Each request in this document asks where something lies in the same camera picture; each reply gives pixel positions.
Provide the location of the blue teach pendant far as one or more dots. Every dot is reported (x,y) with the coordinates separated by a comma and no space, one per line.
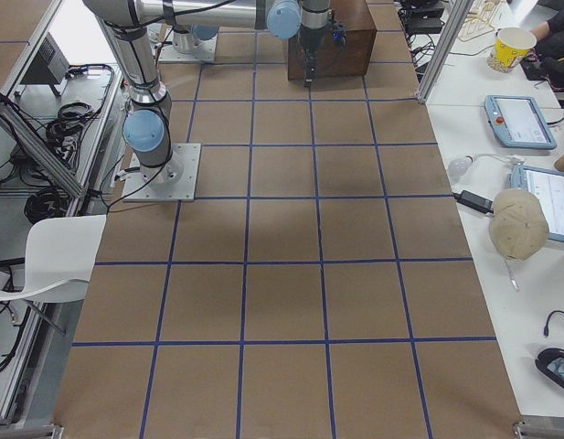
(517,122)

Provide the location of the white light bulb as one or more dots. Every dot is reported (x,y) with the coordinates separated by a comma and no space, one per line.
(459,166)

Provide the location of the aluminium frame post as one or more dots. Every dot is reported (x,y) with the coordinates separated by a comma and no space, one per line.
(450,31)

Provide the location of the black power adapter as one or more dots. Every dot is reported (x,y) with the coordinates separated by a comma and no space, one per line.
(474,201)

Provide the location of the blue teach pendant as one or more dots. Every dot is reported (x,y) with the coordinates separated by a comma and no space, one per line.
(548,186)
(517,122)

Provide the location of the white plastic chair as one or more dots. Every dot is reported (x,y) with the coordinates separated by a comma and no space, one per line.
(59,259)

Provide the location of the black glasses case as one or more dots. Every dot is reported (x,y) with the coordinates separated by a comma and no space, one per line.
(550,362)

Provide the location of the dark brown wooden cabinet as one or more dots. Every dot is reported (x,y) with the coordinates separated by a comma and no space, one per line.
(331,60)

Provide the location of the grey metal box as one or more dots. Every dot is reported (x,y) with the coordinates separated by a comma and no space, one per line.
(48,67)

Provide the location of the yellow popcorn cup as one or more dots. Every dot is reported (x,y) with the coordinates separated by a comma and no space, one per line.
(511,45)

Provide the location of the wooden wire rack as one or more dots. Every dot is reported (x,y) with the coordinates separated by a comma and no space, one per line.
(480,20)

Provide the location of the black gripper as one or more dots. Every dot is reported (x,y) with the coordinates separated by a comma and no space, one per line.
(310,40)

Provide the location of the blue teach pendant near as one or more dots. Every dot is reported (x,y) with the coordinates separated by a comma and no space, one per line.
(548,186)

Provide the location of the beige baseball cap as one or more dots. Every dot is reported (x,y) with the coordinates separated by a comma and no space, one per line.
(519,228)

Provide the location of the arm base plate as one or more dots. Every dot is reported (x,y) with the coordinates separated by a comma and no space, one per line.
(176,181)
(205,53)

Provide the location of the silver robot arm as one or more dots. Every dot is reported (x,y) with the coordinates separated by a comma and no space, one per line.
(187,38)
(125,23)

